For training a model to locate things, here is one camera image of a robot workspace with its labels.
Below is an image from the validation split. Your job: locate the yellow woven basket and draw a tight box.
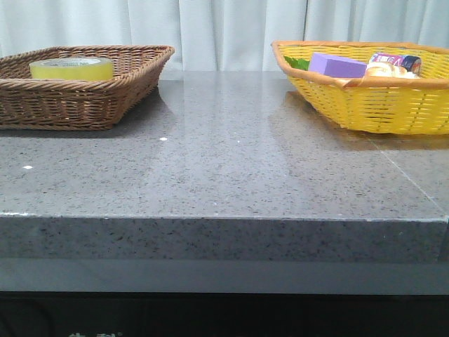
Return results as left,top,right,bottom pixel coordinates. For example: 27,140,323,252
272,41,448,135

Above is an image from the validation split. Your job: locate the purple foam block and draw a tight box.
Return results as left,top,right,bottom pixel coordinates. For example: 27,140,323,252
308,53,367,78

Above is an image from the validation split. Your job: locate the yellow-green tape roll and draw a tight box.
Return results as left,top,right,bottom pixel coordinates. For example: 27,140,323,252
29,57,114,81

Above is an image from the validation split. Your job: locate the white curtain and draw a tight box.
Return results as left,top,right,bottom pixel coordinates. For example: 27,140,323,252
1,0,448,71

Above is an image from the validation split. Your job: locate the brown wicker basket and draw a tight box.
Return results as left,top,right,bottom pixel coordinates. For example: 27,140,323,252
1,45,175,131

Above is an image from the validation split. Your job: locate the toy carrot with green leaves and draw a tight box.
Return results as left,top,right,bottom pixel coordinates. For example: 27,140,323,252
284,56,310,71

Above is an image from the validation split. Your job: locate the toy croissant bread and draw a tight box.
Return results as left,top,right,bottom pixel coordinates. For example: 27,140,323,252
365,62,420,79

